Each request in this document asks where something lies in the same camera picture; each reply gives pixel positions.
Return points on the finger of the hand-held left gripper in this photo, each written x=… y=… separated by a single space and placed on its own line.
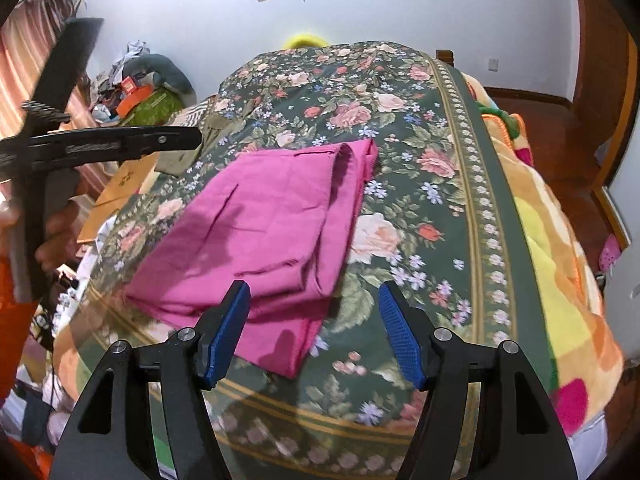
x=165 y=140
x=70 y=65

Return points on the white wall outlet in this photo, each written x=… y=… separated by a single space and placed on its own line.
x=493 y=64

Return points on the olive green garment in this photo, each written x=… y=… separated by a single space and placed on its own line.
x=225 y=115

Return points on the person's left hand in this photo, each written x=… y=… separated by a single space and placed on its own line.
x=60 y=240

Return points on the pink pants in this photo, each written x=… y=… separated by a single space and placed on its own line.
x=280 y=220

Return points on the striped cloth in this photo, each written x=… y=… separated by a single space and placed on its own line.
x=192 y=112

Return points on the white heart-print wardrobe door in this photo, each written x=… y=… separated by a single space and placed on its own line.
x=625 y=195

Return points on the pink slipper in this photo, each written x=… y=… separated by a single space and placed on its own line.
x=610 y=252

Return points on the orange box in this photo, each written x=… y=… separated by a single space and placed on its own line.
x=134 y=100

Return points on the brown wooden door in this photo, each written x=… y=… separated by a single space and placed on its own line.
x=600 y=35

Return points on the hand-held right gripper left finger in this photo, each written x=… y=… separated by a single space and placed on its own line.
x=227 y=335

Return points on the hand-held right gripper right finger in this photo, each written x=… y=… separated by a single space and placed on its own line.
x=400 y=335

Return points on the floral green bedsheet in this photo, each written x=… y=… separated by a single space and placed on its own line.
x=400 y=200

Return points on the pink striped curtain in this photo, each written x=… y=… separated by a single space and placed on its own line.
x=20 y=60

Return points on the orange yellow fleece blanket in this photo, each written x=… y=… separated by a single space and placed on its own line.
x=550 y=270

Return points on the grey plush toy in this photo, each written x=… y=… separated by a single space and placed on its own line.
x=165 y=70

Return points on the yellow foam tube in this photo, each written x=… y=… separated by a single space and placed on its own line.
x=306 y=40

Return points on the green storage box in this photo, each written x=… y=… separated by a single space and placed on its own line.
x=155 y=107

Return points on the wooden bed post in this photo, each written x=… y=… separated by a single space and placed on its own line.
x=445 y=57

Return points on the wooden lap desk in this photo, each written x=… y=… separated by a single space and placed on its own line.
x=125 y=185

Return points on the pile of mixed clutter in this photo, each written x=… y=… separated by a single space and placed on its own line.
x=117 y=85

